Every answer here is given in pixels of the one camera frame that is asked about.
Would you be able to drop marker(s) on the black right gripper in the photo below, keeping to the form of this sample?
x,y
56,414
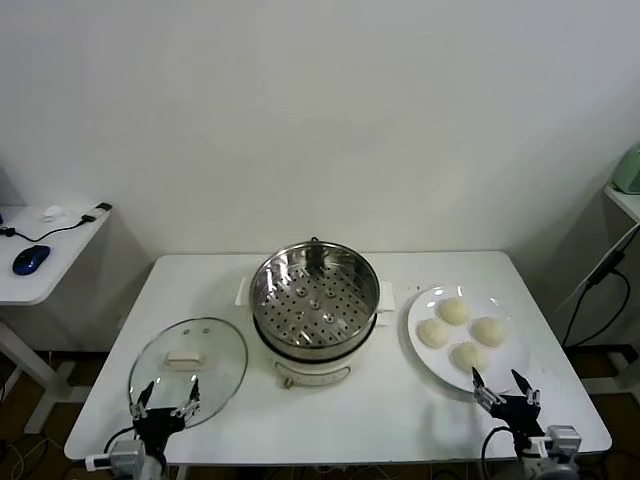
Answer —
x,y
517,415

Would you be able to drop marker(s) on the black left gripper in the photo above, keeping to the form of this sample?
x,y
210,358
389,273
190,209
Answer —
x,y
155,425

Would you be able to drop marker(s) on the white steamed baozi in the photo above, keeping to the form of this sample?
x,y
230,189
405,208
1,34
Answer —
x,y
433,333
455,310
489,330
470,356

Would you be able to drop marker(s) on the glass pot lid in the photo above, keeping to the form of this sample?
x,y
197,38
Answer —
x,y
210,360

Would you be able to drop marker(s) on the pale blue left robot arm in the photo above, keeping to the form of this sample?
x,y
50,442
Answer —
x,y
152,470

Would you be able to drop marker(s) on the stainless steel steamer basket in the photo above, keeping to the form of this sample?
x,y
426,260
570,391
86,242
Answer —
x,y
350,280

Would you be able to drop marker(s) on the white round plate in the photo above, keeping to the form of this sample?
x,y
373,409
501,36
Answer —
x,y
425,310

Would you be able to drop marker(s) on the white electric cooking pot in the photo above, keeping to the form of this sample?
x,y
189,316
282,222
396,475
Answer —
x,y
310,372

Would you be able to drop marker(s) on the white side table with mouse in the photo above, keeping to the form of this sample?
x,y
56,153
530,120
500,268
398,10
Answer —
x,y
65,250

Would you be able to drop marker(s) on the blue computer mouse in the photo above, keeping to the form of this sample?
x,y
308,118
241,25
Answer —
x,y
31,260

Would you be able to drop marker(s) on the small white crumpled object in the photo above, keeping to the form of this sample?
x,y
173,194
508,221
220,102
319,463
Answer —
x,y
55,213

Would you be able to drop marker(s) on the mint green appliance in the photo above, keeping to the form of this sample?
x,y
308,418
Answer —
x,y
629,172

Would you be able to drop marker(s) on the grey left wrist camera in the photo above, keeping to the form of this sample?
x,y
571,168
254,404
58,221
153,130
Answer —
x,y
127,452

